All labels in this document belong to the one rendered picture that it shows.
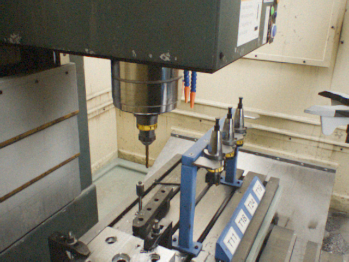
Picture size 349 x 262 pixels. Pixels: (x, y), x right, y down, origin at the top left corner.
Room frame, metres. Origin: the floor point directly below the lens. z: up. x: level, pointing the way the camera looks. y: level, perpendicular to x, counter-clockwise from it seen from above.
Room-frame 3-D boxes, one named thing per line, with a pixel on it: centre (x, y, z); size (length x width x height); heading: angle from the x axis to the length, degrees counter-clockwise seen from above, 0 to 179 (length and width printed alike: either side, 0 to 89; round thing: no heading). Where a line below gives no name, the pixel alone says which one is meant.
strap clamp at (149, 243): (0.82, 0.04, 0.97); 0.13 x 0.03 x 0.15; 154
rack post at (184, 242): (0.89, -0.05, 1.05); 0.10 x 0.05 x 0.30; 64
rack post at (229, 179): (1.28, -0.24, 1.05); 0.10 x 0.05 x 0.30; 64
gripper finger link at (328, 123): (0.65, -0.31, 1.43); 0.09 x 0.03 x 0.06; 95
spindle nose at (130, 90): (0.77, 0.06, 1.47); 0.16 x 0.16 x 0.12
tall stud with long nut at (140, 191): (1.06, 0.11, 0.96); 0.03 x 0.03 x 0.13
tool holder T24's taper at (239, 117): (1.11, -0.22, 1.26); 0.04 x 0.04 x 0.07
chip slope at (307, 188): (1.35, -0.23, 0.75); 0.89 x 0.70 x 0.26; 64
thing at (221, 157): (0.91, -0.12, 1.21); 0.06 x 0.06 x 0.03
